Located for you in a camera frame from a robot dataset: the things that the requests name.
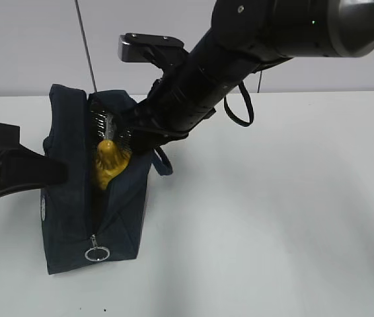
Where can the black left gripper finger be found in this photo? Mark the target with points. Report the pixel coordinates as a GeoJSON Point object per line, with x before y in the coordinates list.
{"type": "Point", "coordinates": [22, 170]}

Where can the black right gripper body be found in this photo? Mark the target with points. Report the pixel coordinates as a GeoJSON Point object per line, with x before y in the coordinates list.
{"type": "Point", "coordinates": [171, 110]}

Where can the yellow toy pumpkin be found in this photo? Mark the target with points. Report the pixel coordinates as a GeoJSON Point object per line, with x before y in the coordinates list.
{"type": "Point", "coordinates": [109, 161]}

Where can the dark blue insulated lunch bag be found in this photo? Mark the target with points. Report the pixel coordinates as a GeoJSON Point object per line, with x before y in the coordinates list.
{"type": "Point", "coordinates": [82, 226]}

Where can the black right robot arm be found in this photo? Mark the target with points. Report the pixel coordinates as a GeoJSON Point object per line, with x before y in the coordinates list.
{"type": "Point", "coordinates": [245, 37]}

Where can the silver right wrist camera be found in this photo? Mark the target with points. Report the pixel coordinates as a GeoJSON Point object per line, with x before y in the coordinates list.
{"type": "Point", "coordinates": [143, 48]}

